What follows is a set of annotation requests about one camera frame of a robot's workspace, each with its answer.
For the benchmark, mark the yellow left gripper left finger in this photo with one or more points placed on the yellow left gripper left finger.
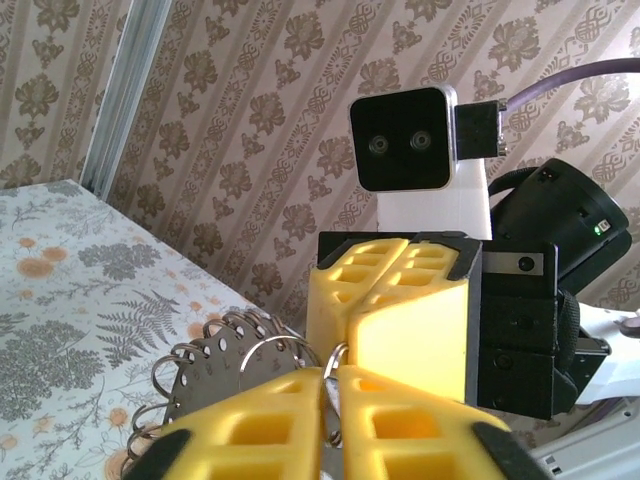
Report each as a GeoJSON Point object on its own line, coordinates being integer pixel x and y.
{"type": "Point", "coordinates": [250, 425]}

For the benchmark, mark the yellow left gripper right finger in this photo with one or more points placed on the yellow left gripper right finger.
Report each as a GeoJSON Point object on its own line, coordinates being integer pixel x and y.
{"type": "Point", "coordinates": [425, 435]}

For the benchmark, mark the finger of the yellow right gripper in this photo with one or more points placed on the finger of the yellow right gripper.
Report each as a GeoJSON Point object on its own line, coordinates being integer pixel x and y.
{"type": "Point", "coordinates": [415, 340]}
{"type": "Point", "coordinates": [325, 310]}

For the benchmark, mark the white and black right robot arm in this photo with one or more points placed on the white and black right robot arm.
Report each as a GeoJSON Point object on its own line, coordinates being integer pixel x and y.
{"type": "Point", "coordinates": [615, 360]}

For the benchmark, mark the aluminium side rail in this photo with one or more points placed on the aluminium side rail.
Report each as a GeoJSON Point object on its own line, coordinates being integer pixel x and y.
{"type": "Point", "coordinates": [600, 455]}

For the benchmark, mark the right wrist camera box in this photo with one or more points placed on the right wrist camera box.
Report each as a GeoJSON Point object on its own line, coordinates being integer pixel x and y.
{"type": "Point", "coordinates": [400, 140]}

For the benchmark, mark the aluminium corner post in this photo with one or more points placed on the aluminium corner post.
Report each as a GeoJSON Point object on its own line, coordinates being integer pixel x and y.
{"type": "Point", "coordinates": [122, 100]}

